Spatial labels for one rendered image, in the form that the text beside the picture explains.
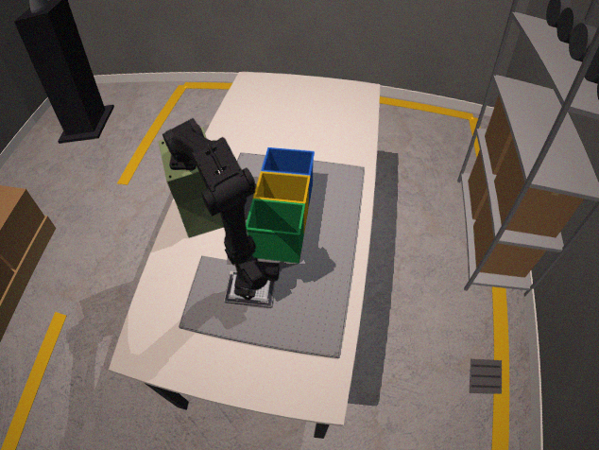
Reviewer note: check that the yellow bin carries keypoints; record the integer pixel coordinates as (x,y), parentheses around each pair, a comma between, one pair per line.
(284,187)

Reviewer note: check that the blue bin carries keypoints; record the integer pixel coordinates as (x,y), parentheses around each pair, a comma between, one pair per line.
(290,161)

